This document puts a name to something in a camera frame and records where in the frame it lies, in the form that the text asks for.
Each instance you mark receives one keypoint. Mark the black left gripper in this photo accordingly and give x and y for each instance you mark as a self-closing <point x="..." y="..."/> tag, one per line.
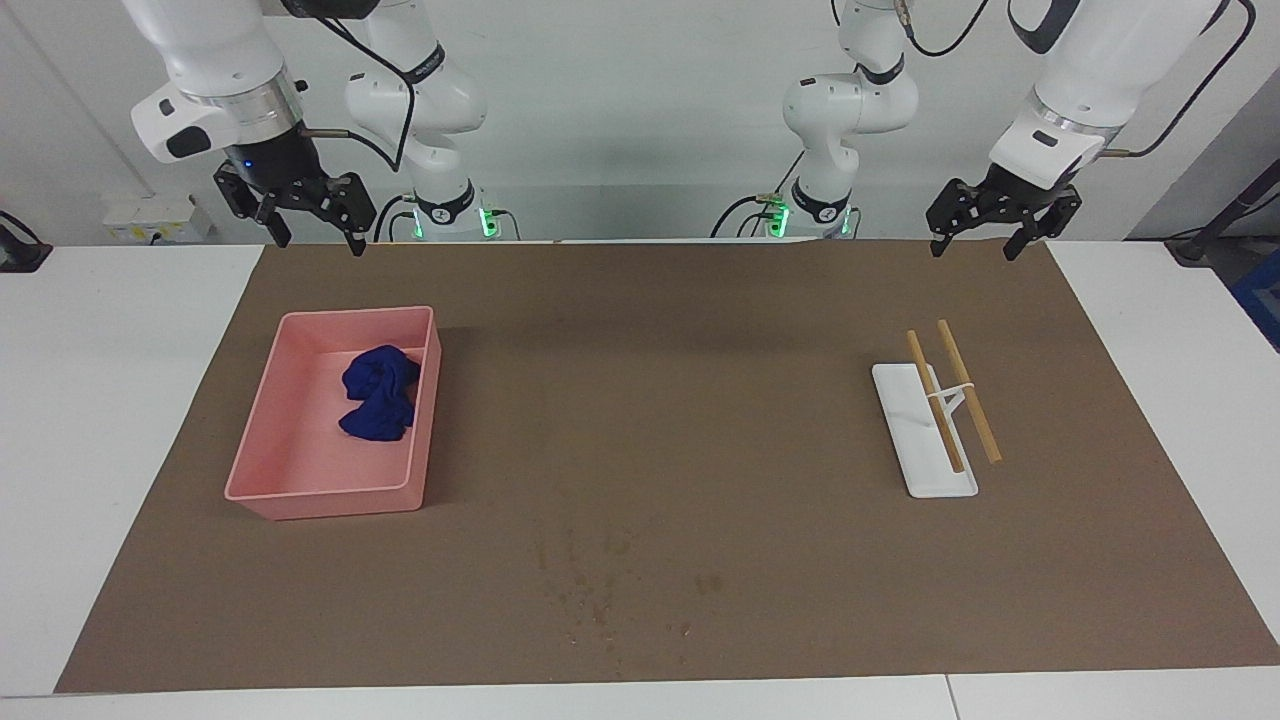
<point x="1030" y="195"/>

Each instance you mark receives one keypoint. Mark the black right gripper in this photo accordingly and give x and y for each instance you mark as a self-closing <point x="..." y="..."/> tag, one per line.
<point x="275" y="175"/>

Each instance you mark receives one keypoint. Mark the blue towel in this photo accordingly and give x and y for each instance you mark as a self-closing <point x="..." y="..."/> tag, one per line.
<point x="380" y="400"/>

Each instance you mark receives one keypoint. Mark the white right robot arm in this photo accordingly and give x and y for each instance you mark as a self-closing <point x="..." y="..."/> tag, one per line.
<point x="220" y="60"/>

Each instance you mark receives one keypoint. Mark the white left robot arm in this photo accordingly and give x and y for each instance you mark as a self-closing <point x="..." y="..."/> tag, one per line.
<point x="850" y="100"/>

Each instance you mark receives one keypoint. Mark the long wooden rack rod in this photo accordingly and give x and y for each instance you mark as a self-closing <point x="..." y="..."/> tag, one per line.
<point x="950" y="345"/>

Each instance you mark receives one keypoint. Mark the short wooden rack rod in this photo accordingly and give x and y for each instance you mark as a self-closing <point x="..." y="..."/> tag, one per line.
<point x="916" y="350"/>

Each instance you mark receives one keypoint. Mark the black stand with pole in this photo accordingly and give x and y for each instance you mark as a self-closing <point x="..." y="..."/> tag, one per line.
<point x="1195" y="250"/>

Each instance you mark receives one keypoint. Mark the pink plastic bin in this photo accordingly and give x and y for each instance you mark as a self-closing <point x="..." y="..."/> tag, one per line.
<point x="300" y="460"/>

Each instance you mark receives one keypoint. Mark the blue crate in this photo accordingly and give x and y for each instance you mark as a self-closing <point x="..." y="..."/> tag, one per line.
<point x="1262" y="300"/>

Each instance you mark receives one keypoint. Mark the brown table mat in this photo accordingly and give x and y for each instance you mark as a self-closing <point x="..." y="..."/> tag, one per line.
<point x="650" y="400"/>

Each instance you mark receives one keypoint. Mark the white wall socket box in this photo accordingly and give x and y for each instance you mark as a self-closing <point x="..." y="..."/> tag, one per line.
<point x="150" y="222"/>

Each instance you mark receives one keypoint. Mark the black clamp mount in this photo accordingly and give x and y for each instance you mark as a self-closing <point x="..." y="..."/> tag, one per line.
<point x="20" y="258"/>

